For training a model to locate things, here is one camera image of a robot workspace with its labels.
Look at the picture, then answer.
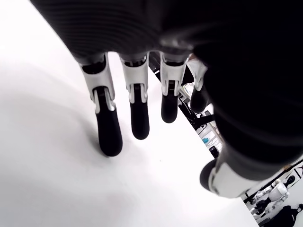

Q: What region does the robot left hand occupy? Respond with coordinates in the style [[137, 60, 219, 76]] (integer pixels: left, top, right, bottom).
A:
[[30, 0, 303, 200]]

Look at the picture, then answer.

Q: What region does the white humanoid robot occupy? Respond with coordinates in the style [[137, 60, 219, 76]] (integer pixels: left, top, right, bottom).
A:
[[250, 178, 291, 217]]

